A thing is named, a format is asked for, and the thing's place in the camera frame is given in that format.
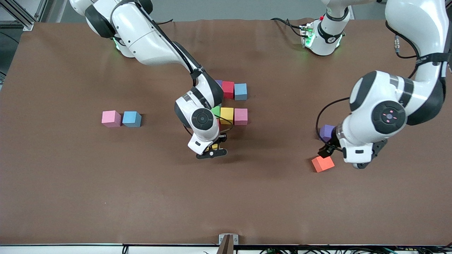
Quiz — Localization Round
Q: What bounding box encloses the orange foam cube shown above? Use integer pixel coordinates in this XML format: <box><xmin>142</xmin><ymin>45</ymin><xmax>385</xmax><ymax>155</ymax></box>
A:
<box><xmin>311</xmin><ymin>156</ymin><xmax>335</xmax><ymax>173</ymax></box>

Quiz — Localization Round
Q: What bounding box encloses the pink foam cube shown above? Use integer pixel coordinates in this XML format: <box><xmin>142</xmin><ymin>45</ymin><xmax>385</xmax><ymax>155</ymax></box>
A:
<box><xmin>102</xmin><ymin>110</ymin><xmax>121</xmax><ymax>128</ymax></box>
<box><xmin>234</xmin><ymin>108</ymin><xmax>248</xmax><ymax>126</ymax></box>

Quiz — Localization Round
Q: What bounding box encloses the light blue foam cube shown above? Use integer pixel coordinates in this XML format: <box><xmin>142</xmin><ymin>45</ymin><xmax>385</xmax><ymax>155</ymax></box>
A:
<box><xmin>234</xmin><ymin>83</ymin><xmax>248</xmax><ymax>101</ymax></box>
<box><xmin>122</xmin><ymin>111</ymin><xmax>142</xmax><ymax>128</ymax></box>

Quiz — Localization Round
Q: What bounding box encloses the large table cover mat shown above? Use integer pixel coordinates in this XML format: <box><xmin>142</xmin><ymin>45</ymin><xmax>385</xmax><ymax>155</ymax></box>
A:
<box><xmin>0</xmin><ymin>18</ymin><xmax>452</xmax><ymax>246</ymax></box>

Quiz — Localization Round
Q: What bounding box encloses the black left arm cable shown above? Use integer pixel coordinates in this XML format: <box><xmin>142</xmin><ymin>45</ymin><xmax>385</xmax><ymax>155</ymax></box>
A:
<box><xmin>315</xmin><ymin>21</ymin><xmax>451</xmax><ymax>153</ymax></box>

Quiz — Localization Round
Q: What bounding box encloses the black base power cable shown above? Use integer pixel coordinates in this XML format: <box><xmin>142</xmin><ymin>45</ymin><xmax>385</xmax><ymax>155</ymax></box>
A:
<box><xmin>271</xmin><ymin>18</ymin><xmax>308</xmax><ymax>37</ymax></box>

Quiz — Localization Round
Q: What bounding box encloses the aluminium frame post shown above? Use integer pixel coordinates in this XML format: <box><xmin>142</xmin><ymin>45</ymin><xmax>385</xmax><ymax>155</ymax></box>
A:
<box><xmin>0</xmin><ymin>0</ymin><xmax>48</xmax><ymax>31</ymax></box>

